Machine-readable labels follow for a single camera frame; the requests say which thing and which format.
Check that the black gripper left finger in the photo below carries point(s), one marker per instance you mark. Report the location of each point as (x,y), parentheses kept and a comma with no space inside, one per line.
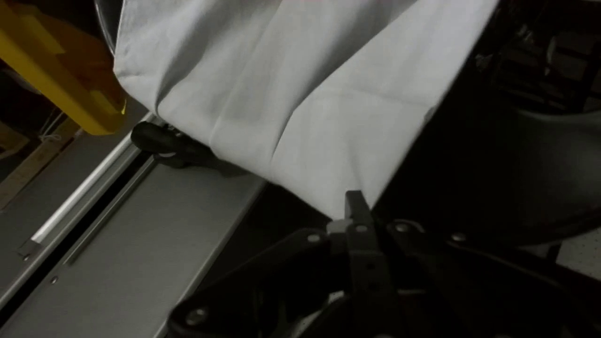
(294,274)

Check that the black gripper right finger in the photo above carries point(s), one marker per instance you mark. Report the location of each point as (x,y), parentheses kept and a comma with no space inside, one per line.
(438,281)

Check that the white cloth towel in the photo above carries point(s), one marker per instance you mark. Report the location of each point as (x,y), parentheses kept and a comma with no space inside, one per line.
(301,94)

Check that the black plastic knob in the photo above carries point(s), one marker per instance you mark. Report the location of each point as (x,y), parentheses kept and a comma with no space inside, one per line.
(168,146)

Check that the large yellow plastic bin lid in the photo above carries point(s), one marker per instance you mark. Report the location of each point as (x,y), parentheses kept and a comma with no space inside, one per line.
(63,67)

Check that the aluminium table rail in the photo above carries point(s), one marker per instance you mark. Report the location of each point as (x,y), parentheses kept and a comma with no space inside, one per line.
(82,193)

